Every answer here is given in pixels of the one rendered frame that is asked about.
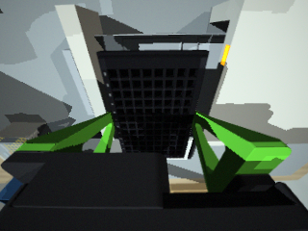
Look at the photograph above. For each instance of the blue open-top bin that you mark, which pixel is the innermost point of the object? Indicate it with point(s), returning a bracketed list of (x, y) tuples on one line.
[(9, 190)]

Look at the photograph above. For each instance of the black multi-well plate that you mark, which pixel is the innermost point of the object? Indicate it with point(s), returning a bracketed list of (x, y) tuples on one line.
[(152, 112)]

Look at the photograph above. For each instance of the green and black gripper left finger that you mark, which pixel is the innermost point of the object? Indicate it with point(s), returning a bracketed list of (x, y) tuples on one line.
[(72, 138)]

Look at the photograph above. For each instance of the grey flat mat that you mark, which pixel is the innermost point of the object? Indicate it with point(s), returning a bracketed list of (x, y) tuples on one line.
[(36, 84)]

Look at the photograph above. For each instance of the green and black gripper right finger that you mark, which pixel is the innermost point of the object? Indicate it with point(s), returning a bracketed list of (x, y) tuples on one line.
[(246, 151)]

